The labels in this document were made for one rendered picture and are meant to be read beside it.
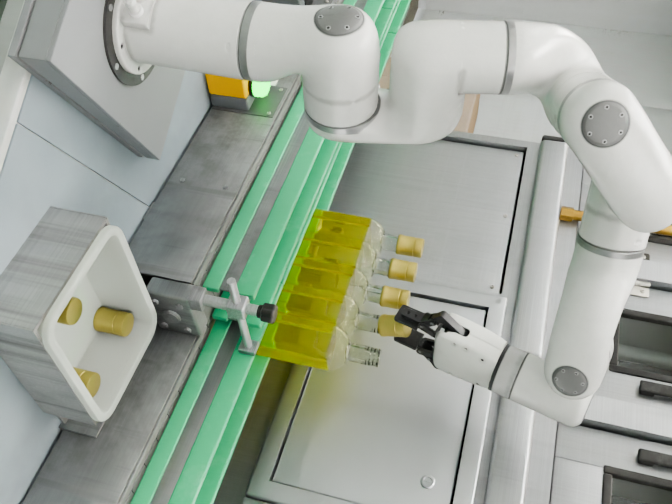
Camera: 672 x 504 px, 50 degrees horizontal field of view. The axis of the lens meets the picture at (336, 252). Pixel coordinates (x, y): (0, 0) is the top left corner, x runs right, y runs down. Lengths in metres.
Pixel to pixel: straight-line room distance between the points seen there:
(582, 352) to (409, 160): 0.79
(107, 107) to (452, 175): 0.88
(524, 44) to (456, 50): 0.08
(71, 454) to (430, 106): 0.66
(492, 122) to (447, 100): 5.49
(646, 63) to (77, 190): 6.63
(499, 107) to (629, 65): 1.34
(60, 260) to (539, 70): 0.59
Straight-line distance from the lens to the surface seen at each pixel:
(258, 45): 0.88
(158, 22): 0.93
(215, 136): 1.27
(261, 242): 1.11
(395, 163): 1.64
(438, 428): 1.22
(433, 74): 0.87
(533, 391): 1.08
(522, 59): 0.88
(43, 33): 0.86
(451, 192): 1.58
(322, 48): 0.85
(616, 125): 0.85
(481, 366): 1.10
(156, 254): 1.10
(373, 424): 1.22
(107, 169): 1.06
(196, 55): 0.92
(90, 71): 0.91
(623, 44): 7.52
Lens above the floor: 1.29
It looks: 12 degrees down
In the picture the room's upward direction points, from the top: 101 degrees clockwise
